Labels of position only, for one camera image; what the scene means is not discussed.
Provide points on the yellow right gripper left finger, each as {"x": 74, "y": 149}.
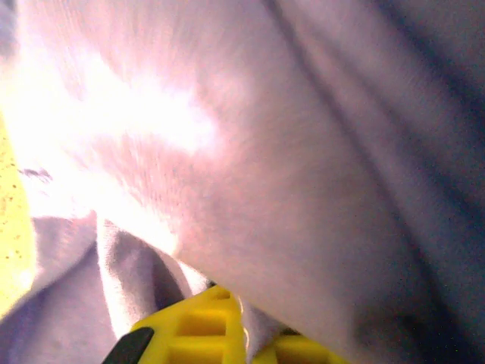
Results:
{"x": 197, "y": 341}

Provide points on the purple t-shirt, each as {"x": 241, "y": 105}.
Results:
{"x": 303, "y": 151}

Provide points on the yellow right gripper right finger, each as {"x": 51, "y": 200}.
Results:
{"x": 299, "y": 352}

